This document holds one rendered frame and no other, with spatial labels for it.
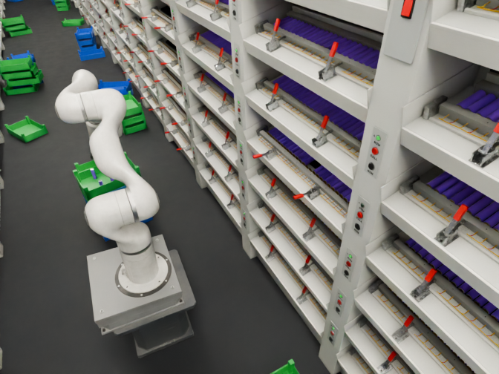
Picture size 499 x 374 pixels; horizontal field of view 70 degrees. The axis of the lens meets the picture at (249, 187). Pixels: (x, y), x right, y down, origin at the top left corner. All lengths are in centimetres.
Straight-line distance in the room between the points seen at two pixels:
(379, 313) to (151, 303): 80
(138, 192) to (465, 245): 91
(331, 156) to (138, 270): 81
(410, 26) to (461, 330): 66
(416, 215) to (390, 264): 20
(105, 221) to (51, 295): 98
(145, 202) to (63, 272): 108
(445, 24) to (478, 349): 66
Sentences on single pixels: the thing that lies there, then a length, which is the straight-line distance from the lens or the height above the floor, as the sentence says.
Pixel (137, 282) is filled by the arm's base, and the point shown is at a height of 40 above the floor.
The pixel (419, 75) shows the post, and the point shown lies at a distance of 76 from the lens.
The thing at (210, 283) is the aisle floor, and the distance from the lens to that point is 189.
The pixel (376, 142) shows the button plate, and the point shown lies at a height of 109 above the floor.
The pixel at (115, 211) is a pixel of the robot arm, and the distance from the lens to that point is 119.
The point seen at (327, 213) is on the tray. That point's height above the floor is 76.
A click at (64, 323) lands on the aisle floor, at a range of 198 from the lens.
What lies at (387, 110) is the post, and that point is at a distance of 81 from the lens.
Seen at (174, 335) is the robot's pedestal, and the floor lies 5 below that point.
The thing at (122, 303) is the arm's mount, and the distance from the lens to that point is 146.
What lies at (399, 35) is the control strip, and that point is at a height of 132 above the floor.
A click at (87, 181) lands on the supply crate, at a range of 218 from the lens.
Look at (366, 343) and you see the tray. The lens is 135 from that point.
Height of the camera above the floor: 152
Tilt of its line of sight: 39 degrees down
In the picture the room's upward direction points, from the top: 2 degrees counter-clockwise
